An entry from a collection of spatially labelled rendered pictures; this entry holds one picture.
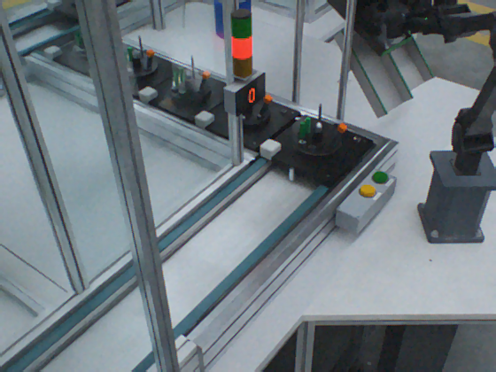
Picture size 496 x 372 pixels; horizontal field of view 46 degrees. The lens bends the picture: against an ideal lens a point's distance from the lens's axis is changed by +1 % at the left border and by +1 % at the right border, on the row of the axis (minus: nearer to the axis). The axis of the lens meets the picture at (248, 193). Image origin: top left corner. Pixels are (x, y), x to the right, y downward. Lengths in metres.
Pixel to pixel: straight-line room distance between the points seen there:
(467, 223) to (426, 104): 0.67
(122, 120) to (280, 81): 1.56
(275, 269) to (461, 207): 0.51
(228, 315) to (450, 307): 0.54
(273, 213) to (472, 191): 0.51
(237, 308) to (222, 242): 0.25
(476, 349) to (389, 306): 1.11
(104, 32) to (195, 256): 0.90
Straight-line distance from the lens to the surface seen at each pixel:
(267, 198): 1.63
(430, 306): 1.50
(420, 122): 2.08
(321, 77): 2.28
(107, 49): 0.68
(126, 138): 0.74
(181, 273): 1.45
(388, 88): 1.90
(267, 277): 1.37
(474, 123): 1.48
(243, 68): 1.47
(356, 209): 1.55
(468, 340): 2.57
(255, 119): 1.80
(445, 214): 1.59
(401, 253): 1.60
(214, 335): 1.28
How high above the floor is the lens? 2.00
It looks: 41 degrees down
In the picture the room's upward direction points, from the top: 1 degrees counter-clockwise
